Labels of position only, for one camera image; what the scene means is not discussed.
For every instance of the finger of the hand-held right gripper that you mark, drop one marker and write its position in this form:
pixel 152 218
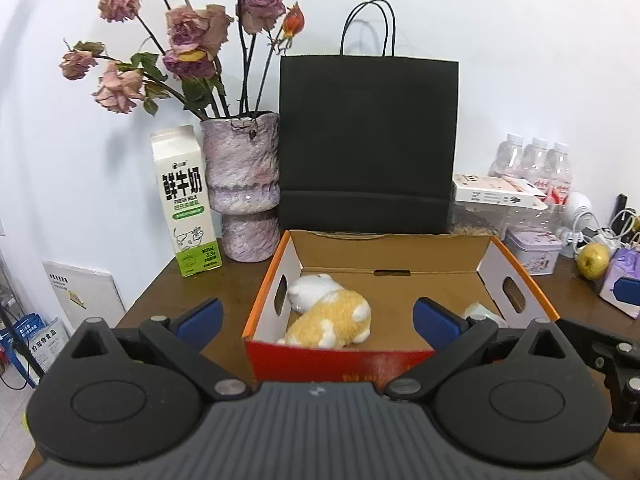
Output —
pixel 600 342
pixel 629 290

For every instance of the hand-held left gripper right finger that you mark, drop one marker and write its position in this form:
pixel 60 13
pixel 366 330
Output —
pixel 435 322

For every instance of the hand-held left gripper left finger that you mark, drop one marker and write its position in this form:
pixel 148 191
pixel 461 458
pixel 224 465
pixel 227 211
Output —
pixel 200 322

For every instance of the orange cardboard box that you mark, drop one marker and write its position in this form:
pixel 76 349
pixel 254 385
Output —
pixel 320 357

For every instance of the yellow green apple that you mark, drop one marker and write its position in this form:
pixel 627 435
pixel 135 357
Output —
pixel 593 261

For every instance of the small white soft object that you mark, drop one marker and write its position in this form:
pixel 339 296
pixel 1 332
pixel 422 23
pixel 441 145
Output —
pixel 480 312

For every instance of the slim black device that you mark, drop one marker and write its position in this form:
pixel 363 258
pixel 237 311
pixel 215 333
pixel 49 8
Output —
pixel 622 212

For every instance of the small white fan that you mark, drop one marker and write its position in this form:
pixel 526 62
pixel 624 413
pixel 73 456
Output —
pixel 577 207

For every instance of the lavender tin box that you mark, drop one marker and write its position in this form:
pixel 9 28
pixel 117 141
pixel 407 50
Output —
pixel 532 252

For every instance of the yellow white plush toy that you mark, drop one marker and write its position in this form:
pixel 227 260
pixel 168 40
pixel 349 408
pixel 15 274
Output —
pixel 330 317

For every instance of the white canvas board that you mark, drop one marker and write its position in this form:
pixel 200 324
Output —
pixel 82 295

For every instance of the clear plastic container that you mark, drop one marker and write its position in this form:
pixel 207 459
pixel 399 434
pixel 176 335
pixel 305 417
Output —
pixel 530 217

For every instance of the white green milk carton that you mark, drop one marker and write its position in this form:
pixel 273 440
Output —
pixel 185 200

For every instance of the clear water bottle pink label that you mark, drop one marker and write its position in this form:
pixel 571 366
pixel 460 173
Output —
pixel 507 160
pixel 560 170
pixel 536 162

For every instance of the white flat printed box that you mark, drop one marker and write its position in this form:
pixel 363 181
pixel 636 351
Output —
pixel 490 192

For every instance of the white printed bag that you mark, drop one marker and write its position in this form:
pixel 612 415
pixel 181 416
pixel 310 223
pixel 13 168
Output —
pixel 47 350

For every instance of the mottled purple ceramic vase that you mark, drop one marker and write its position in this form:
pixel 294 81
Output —
pixel 245 170

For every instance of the blue white package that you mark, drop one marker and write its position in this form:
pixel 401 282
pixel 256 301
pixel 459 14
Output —
pixel 27 330

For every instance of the black paper bag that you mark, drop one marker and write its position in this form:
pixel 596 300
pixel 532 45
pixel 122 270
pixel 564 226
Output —
pixel 370 135

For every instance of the dried rose bouquet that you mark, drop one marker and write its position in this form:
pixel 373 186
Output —
pixel 192 25

